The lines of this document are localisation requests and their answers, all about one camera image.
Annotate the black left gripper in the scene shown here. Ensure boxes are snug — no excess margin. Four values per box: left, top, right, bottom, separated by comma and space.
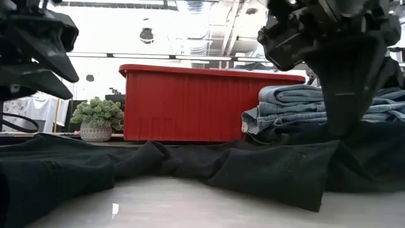
0, 0, 80, 101

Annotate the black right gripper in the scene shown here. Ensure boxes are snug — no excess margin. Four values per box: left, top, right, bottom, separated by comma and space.
257, 0, 405, 137

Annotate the plain light blue garment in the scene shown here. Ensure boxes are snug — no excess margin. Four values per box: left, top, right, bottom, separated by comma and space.
241, 84, 405, 136

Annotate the black printed garment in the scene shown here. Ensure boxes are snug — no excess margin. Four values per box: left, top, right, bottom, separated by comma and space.
0, 122, 405, 228

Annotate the red plastic laundry bin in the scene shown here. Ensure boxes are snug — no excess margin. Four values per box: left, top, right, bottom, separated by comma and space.
118, 63, 306, 143

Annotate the white draped cloth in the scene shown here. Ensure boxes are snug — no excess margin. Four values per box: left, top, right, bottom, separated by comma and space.
0, 91, 70, 133

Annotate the gray chair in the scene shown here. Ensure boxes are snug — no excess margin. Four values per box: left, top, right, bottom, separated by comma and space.
30, 119, 47, 133

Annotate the potted green artificial plant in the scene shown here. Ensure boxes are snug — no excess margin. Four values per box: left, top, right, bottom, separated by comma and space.
70, 96, 125, 143

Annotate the dark shelf unit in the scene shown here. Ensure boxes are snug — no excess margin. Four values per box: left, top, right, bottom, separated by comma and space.
104, 87, 127, 111

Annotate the long ceiling light bar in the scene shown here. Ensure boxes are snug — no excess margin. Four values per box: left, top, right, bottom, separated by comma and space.
66, 51, 271, 63

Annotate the yellow hanging cable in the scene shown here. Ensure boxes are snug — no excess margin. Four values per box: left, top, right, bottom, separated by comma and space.
53, 98, 61, 133

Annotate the black cable loop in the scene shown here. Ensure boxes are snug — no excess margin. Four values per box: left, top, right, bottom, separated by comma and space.
0, 111, 41, 134

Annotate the black ceiling dome camera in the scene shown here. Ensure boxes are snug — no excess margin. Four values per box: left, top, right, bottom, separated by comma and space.
139, 27, 155, 45

